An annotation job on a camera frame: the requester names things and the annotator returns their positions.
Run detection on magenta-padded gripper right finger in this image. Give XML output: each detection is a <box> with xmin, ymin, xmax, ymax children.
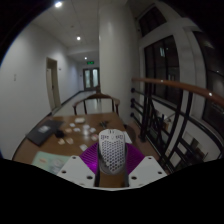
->
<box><xmin>123</xmin><ymin>143</ymin><xmax>168</xmax><ymax>188</ymax></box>

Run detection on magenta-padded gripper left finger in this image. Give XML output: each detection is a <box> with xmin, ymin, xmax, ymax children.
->
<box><xmin>56</xmin><ymin>143</ymin><xmax>102</xmax><ymax>188</ymax></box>

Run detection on white honeycomb computer mouse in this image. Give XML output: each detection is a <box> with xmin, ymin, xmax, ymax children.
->
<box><xmin>97</xmin><ymin>128</ymin><xmax>127</xmax><ymax>175</ymax></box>

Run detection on mint green printed mouse pad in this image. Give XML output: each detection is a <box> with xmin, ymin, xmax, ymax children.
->
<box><xmin>31</xmin><ymin>150</ymin><xmax>72</xmax><ymax>176</ymax></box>

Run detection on small black object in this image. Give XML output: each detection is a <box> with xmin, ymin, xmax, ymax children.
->
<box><xmin>54</xmin><ymin>129</ymin><xmax>66</xmax><ymax>139</ymax></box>

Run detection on dark closed laptop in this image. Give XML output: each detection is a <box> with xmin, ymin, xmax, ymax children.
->
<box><xmin>25</xmin><ymin>119</ymin><xmax>64</xmax><ymax>147</ymax></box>

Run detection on wooden armchair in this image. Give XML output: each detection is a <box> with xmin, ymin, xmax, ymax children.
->
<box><xmin>72</xmin><ymin>93</ymin><xmax>121</xmax><ymax>117</ymax></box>

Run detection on black railing with wooden handrail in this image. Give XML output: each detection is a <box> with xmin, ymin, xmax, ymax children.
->
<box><xmin>129</xmin><ymin>77</ymin><xmax>224</xmax><ymax>174</ymax></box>

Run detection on glass double door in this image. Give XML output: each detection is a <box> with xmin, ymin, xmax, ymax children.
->
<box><xmin>82</xmin><ymin>67</ymin><xmax>101</xmax><ymax>92</ymax></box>

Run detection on dark framed window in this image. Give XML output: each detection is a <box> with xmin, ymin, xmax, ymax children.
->
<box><xmin>143</xmin><ymin>34</ymin><xmax>183</xmax><ymax>105</ymax></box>

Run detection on ceiling lights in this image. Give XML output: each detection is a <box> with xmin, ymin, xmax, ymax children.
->
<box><xmin>54</xmin><ymin>1</ymin><xmax>89</xmax><ymax>61</ymax></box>

